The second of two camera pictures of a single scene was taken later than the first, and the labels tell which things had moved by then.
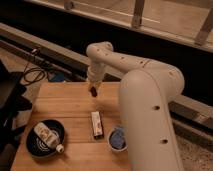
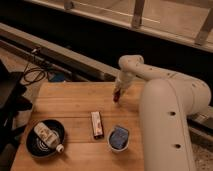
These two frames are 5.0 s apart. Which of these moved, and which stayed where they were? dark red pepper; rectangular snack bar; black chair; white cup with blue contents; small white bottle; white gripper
Moved: dark red pepper; white gripper
Stayed: white cup with blue contents; rectangular snack bar; black chair; small white bottle
